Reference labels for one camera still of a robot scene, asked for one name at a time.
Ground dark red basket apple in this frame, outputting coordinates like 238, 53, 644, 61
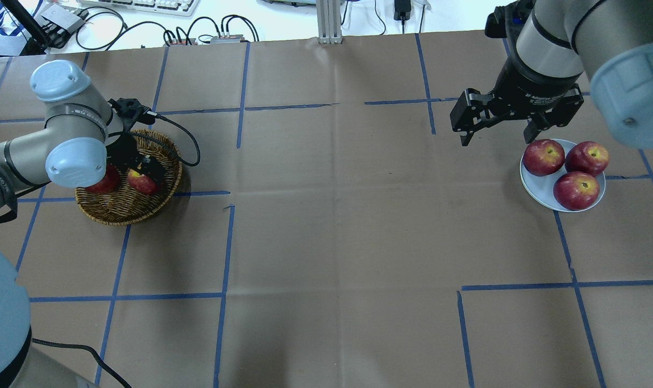
84, 164, 121, 194

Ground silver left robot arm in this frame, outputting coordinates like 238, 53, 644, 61
0, 60, 165, 387

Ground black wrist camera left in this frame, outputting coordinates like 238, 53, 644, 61
107, 98, 157, 126

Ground light blue plate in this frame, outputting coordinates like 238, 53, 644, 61
519, 139, 610, 213

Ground black braided camera cable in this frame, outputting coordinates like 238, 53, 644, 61
109, 110, 202, 168

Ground aluminium frame post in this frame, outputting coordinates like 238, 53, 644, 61
316, 0, 342, 44

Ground black power adapter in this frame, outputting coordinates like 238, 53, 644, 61
393, 0, 412, 22

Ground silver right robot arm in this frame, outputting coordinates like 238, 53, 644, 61
450, 1, 653, 149

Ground white keyboard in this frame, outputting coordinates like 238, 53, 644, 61
76, 1, 200, 17

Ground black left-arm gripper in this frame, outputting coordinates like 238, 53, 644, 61
106, 132, 165, 189

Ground red plate apple front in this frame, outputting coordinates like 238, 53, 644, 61
553, 172, 602, 211

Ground round wicker basket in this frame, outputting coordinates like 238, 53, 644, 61
75, 129, 184, 226

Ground red plate apple back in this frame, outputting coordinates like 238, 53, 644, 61
522, 139, 566, 177

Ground red plate apple left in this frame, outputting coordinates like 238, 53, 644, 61
565, 141, 610, 177

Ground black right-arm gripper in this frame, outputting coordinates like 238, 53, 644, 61
449, 57, 583, 147

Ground red plate apple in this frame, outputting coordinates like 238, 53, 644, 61
553, 172, 602, 211
565, 141, 610, 177
522, 139, 566, 177

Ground yellow-red apple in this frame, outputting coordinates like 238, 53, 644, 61
127, 169, 161, 196

